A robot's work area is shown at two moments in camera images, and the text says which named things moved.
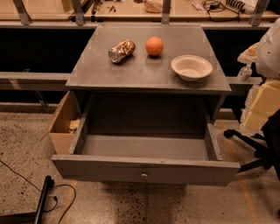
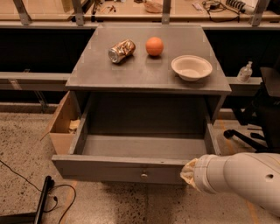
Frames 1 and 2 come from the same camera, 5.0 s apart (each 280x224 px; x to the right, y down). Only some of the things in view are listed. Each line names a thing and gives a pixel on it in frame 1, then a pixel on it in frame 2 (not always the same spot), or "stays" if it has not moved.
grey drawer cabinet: x=149 y=79 stays
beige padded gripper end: x=269 y=55 to x=200 y=172
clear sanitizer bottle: x=245 y=73 stays
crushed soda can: x=125 y=48 stays
